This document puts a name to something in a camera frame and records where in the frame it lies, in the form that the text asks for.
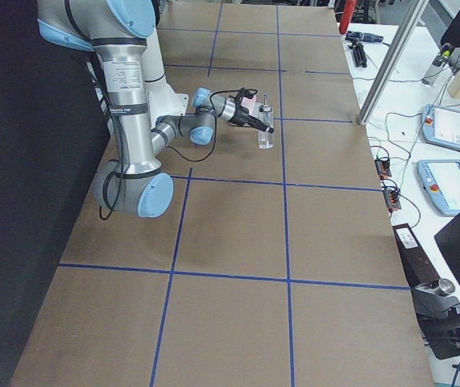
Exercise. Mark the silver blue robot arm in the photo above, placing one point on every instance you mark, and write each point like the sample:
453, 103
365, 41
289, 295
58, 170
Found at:
146, 112

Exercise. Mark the glass sauce bottle steel spout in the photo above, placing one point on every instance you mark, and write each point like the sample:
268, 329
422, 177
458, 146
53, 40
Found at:
266, 116

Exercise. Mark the black folded tripod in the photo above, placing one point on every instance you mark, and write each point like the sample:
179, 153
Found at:
358, 53

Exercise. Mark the red cylinder bottle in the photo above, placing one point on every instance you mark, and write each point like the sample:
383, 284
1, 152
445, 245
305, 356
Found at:
347, 14

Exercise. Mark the orange terminal block near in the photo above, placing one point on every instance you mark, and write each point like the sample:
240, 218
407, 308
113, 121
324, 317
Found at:
391, 195

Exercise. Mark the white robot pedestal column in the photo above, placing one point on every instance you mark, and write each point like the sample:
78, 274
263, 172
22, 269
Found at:
161, 98

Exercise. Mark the pink paper cup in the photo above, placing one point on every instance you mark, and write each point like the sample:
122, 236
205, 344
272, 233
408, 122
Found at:
249, 104

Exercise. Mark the orange terminal block far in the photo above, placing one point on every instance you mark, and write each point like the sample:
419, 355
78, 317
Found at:
382, 162

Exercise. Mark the far blue teach pendant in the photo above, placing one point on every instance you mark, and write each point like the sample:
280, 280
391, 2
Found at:
441, 126

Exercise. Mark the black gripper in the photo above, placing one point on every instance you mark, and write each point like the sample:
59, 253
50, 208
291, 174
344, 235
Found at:
241, 117

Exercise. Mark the blue folded umbrella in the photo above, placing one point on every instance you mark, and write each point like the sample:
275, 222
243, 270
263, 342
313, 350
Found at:
364, 37

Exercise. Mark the orange terminal block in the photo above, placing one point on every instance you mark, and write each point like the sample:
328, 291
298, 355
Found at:
391, 195
382, 162

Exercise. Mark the blue teach pendant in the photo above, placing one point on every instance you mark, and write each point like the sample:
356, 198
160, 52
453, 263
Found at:
441, 126
440, 180

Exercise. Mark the near blue teach pendant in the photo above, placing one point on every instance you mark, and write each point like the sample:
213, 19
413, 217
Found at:
440, 180

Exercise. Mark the aluminium frame post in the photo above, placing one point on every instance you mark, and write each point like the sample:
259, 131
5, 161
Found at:
401, 38

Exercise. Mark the black box with label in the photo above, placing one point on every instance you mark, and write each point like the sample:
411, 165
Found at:
418, 268

